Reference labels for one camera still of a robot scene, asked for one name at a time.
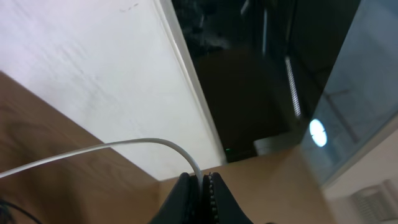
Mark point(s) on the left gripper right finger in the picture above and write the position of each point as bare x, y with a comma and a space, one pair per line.
218, 206

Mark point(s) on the white wall vent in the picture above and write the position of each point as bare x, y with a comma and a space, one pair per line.
377, 204

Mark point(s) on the dark monitor screen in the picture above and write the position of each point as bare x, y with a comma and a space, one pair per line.
263, 65

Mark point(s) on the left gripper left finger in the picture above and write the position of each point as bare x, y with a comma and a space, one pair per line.
181, 205

